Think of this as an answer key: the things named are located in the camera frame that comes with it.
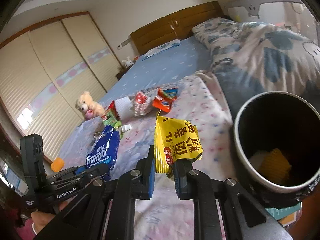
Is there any yellow snack bag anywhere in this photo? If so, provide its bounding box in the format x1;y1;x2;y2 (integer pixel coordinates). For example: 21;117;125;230
154;113;203;176

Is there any floral pink blue blanket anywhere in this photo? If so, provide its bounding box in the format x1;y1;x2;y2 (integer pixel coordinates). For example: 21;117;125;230
56;76;238;240

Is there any person's left hand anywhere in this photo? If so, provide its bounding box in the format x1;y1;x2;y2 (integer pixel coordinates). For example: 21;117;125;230
31;210;55;234

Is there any red white plastic bag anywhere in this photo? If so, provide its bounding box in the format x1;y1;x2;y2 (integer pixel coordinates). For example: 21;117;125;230
133;91;152;116

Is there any teal book in plastic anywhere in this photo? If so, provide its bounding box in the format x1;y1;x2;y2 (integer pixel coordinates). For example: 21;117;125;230
265;202;303;228

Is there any wall switch panel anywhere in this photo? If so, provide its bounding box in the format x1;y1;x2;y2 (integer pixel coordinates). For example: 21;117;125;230
117;38;131;50

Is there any orange red snack wrapper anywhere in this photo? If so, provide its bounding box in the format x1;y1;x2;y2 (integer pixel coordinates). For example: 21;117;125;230
152;88;178;113

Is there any blue tempo tissue packet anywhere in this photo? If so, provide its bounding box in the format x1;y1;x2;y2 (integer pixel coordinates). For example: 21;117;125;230
85;125;120;181

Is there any grey bed guard rail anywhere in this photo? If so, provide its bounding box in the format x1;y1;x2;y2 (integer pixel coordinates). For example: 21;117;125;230
224;0;319;44

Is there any blue pillow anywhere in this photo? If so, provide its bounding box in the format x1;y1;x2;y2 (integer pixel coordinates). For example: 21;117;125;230
144;39;181;59

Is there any white rabbit toy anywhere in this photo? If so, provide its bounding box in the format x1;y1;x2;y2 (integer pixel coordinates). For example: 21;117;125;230
122;56;134;68

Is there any light blue bed sheet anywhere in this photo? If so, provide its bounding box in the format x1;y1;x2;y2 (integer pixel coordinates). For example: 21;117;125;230
98;36;212;107

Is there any green cartoon milk carton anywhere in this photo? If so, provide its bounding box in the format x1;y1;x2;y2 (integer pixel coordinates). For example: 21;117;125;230
101;109;123;139

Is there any wooden headboard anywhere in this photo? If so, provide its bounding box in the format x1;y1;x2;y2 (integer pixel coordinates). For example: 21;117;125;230
130;1;224;55

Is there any blue grey cloud duvet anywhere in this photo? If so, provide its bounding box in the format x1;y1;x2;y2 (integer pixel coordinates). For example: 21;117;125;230
192;17;319;117

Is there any dark wooden nightstand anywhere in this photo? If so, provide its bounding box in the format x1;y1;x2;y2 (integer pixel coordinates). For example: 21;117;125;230
116;68;130;80

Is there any beige teddy bear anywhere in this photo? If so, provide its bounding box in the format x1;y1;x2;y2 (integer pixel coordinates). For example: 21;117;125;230
75;91;105;120

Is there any beige sliding door wardrobe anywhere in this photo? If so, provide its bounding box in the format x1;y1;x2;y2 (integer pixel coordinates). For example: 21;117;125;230
1;12;121;161

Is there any round trash bin black liner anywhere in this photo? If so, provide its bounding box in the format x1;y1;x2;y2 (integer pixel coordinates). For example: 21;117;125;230
233;91;319;208

